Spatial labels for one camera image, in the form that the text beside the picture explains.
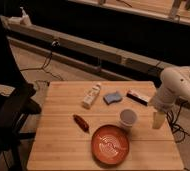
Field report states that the black floor cable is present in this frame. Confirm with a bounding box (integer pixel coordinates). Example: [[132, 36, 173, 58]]
[[19, 39, 65, 82]]

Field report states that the orange ceramic bowl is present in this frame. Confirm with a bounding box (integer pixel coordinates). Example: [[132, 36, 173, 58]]
[[91, 125, 129, 165]]

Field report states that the white paper cup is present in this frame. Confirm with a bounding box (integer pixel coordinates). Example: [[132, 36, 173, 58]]
[[120, 109, 137, 130]]

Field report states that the red chili pepper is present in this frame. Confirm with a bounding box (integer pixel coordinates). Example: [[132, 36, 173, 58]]
[[73, 115, 89, 132]]

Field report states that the black chair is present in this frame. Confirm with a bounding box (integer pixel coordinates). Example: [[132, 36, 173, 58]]
[[0, 84, 41, 171]]

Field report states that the white soap dispenser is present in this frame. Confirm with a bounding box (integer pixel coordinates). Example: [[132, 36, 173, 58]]
[[21, 7, 32, 26]]

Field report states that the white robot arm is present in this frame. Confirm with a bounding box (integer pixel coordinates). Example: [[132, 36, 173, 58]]
[[148, 66, 190, 129]]

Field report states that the black and white box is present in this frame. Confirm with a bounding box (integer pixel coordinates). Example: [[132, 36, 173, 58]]
[[126, 89, 150, 106]]

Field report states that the white plastic bottle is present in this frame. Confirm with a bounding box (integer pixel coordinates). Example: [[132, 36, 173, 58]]
[[82, 83, 101, 109]]

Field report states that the blue sponge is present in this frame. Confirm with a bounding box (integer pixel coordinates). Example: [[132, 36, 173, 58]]
[[103, 91, 122, 105]]

